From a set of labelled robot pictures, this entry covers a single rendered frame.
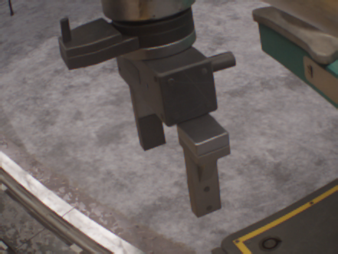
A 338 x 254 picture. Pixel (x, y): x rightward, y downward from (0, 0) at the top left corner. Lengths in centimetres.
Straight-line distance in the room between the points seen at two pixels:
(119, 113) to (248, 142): 48
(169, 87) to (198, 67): 3
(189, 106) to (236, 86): 159
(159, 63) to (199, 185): 12
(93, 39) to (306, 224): 64
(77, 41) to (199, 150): 14
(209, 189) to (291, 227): 49
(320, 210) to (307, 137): 78
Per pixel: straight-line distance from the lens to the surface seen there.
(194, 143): 49
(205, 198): 55
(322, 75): 70
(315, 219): 104
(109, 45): 50
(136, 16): 49
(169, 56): 51
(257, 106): 197
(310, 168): 168
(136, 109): 64
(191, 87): 50
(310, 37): 70
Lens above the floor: 103
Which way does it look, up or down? 33 degrees down
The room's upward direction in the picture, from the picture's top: 9 degrees counter-clockwise
